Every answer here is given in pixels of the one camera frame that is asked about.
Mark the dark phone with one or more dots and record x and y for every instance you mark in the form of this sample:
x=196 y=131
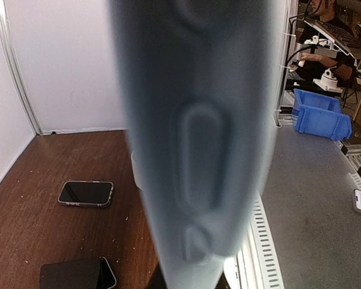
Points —
x=82 y=273

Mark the purple phone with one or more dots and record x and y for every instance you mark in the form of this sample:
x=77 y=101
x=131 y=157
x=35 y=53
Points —
x=85 y=192

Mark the blue plastic storage bin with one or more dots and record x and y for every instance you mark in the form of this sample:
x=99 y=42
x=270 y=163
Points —
x=320 y=115

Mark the light blue phone case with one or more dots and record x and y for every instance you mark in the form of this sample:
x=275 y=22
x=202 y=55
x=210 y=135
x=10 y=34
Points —
x=199 y=82

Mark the right aluminium corner post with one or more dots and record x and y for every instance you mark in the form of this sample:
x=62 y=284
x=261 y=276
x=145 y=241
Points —
x=15 y=71

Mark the clear magsafe phone case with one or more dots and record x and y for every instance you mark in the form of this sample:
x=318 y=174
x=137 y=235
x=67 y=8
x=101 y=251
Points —
x=85 y=205

